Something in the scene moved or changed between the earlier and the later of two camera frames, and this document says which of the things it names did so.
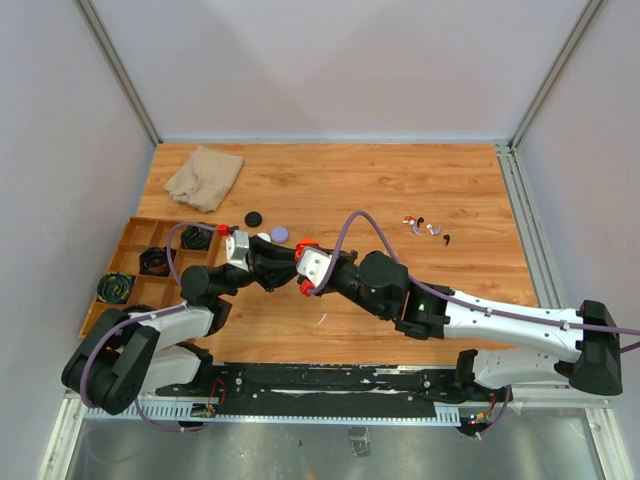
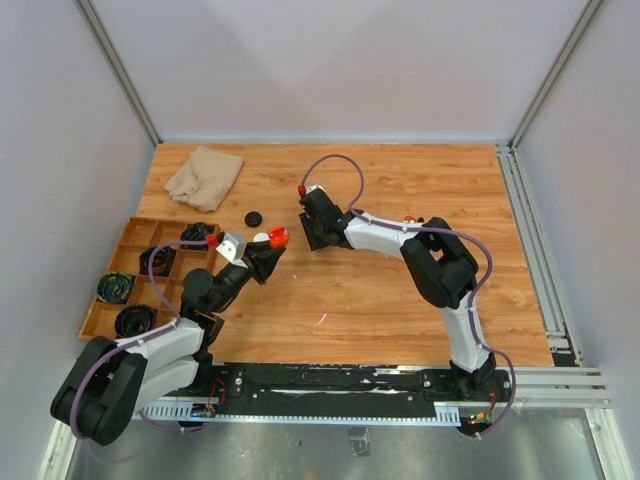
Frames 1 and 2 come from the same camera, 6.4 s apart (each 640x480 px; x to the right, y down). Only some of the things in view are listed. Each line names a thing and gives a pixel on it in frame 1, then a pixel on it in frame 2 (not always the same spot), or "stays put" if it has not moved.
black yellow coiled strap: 114,287 stays put
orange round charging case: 302,243 → 279,236
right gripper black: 341,257 → 314,241
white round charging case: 265,236 stays put
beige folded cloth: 205,178 stays put
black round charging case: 253,219 stays put
